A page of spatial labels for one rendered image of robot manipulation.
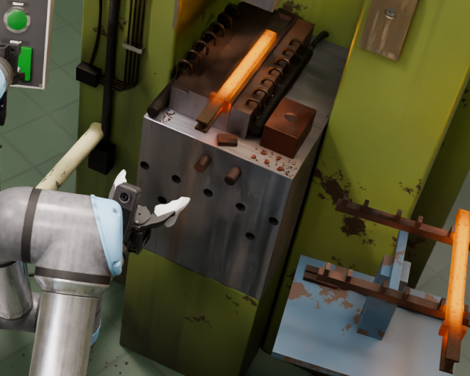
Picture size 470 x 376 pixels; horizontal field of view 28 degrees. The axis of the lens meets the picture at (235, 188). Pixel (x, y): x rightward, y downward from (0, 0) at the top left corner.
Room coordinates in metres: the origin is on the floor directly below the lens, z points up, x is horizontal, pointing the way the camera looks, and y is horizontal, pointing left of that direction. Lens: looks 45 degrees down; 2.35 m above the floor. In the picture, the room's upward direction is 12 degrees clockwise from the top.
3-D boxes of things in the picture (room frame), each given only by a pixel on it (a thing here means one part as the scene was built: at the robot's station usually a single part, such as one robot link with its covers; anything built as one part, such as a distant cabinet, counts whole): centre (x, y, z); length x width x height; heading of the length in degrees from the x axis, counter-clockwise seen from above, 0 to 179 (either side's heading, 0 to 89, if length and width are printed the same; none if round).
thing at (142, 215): (1.21, 0.19, 0.97); 0.12 x 0.08 x 0.09; 165
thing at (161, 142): (1.84, -0.01, 0.69); 0.56 x 0.38 x 0.45; 164
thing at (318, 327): (1.35, -0.37, 0.67); 0.40 x 0.30 x 0.02; 83
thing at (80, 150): (1.65, 0.45, 0.62); 0.44 x 0.05 x 0.05; 164
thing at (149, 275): (1.84, -0.01, 0.23); 0.56 x 0.38 x 0.47; 164
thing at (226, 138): (1.60, 0.04, 0.92); 0.04 x 0.03 x 0.01; 103
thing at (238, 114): (1.85, 0.04, 0.96); 0.42 x 0.20 x 0.09; 164
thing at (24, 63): (1.61, 0.54, 1.01); 0.07 x 0.05 x 0.07; 99
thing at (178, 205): (1.28, 0.11, 0.97); 0.09 x 0.03 x 0.06; 129
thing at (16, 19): (1.65, 0.55, 1.09); 0.05 x 0.03 x 0.04; 74
